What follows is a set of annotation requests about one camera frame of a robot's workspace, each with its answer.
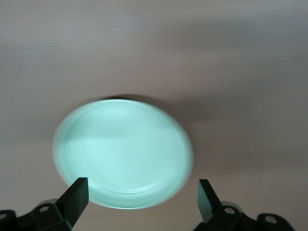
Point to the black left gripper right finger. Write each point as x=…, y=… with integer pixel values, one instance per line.
x=207, y=202

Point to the green plate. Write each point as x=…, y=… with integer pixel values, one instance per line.
x=120, y=154

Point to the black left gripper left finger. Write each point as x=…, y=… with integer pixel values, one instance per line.
x=72, y=204

